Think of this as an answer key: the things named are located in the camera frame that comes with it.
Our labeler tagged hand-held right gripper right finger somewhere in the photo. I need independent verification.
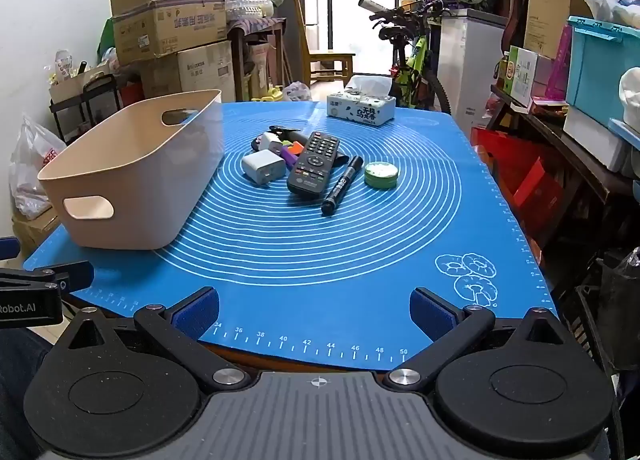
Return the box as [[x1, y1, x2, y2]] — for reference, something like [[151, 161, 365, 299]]
[[382, 286, 577, 392]]

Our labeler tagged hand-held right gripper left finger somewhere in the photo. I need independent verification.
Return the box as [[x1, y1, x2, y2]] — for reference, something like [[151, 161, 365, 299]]
[[55, 286, 252, 392]]

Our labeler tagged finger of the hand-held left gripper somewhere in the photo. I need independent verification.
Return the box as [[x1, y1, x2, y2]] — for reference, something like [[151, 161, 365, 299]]
[[0, 261, 95, 291]]

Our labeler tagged beige plastic basket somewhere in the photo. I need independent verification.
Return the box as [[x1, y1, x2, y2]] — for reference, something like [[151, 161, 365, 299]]
[[37, 89, 224, 251]]

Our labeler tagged large white charger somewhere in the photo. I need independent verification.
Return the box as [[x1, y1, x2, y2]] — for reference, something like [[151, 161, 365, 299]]
[[241, 149, 287, 186]]

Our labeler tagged person's dark trouser leg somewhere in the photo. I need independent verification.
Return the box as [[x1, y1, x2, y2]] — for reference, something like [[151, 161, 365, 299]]
[[0, 329, 56, 460]]

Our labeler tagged white red plastic bag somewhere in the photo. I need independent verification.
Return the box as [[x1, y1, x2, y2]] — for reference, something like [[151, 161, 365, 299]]
[[9, 114, 68, 221]]

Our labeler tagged blue silicone mat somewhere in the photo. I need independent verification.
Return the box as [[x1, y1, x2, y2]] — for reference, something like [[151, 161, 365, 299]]
[[23, 100, 558, 372]]

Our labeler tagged green round tin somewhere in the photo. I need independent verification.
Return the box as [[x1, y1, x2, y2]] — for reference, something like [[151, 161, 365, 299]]
[[363, 161, 400, 189]]

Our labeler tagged black marker pen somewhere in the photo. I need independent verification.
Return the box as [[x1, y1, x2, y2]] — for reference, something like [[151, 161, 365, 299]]
[[321, 155, 364, 216]]

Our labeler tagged black plastic crate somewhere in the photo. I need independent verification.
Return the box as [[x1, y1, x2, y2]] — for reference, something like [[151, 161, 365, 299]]
[[559, 249, 640, 377]]

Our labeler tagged black metal rack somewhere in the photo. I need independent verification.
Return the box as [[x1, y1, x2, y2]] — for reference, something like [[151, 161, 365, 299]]
[[48, 73, 124, 144]]

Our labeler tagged black remote control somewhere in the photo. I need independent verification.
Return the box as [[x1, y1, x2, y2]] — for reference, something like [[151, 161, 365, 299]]
[[286, 131, 341, 199]]

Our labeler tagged black clip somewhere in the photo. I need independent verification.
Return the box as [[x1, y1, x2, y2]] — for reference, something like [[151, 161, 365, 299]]
[[268, 126, 312, 145]]

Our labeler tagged white tissue pack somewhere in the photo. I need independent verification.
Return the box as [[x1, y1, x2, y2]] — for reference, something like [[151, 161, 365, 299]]
[[326, 74, 397, 127]]

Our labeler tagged dark wooden shelf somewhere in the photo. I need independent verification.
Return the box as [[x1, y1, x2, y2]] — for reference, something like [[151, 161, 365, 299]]
[[486, 84, 640, 253]]

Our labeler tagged yellow bag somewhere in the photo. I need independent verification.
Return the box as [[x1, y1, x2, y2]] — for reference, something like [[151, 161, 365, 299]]
[[251, 85, 285, 103]]

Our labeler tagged grey plastic bag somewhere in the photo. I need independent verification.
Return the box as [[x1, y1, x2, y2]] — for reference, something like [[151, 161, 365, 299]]
[[282, 81, 314, 102]]

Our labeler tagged white chest freezer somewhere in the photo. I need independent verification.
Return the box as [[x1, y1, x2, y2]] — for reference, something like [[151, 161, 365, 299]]
[[437, 8, 509, 139]]

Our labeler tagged green black bicycle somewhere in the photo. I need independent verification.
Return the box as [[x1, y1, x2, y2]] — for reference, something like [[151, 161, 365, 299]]
[[357, 0, 452, 114]]

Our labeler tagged green white carton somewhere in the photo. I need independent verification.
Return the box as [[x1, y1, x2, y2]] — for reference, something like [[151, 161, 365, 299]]
[[502, 46, 539, 107]]

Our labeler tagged open brown cardboard box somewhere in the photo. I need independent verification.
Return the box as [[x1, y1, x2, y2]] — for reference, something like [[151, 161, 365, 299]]
[[109, 0, 234, 66]]

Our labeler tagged wooden chair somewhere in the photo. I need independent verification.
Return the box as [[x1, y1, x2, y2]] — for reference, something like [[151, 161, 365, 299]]
[[292, 0, 356, 88]]

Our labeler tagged pink plastic case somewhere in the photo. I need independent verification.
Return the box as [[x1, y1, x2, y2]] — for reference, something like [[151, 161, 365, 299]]
[[544, 24, 574, 101]]

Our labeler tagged dark wooden side table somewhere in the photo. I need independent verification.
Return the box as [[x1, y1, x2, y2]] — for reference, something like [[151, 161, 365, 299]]
[[227, 16, 289, 103]]

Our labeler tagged blue plastic storage bin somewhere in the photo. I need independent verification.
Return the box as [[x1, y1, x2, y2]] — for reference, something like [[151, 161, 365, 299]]
[[565, 16, 640, 127]]

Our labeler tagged tall brown cardboard box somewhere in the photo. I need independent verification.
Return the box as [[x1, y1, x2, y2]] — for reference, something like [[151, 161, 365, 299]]
[[523, 0, 594, 60]]

